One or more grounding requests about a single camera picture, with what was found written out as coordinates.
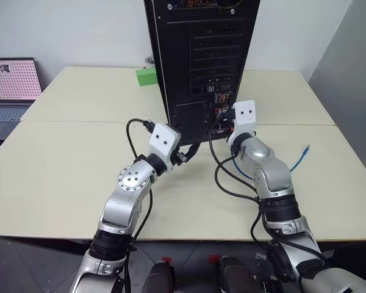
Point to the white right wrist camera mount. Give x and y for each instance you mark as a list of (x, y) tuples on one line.
[(245, 117)]

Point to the small white grey object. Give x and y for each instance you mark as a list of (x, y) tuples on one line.
[(149, 62)]

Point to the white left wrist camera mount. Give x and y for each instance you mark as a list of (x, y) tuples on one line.
[(163, 138)]

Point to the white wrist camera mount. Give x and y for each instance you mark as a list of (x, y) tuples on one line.
[(245, 117), (163, 138)]

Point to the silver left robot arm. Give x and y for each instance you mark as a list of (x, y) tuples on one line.
[(131, 180)]

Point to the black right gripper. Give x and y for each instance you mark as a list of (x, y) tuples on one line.
[(227, 126)]

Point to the black computer tower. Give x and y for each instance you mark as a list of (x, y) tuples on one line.
[(183, 61)]

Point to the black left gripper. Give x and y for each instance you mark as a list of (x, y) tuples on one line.
[(180, 156)]

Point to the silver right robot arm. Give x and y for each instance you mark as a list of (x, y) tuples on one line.
[(271, 171)]

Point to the green block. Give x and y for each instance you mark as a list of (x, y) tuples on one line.
[(146, 77)]

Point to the dark rounded shape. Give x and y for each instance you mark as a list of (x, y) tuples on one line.
[(158, 277), (238, 276)]

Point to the grey partition panel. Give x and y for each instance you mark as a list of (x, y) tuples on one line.
[(347, 107)]

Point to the grey laptop with pink screen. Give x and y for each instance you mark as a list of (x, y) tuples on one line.
[(10, 82)]

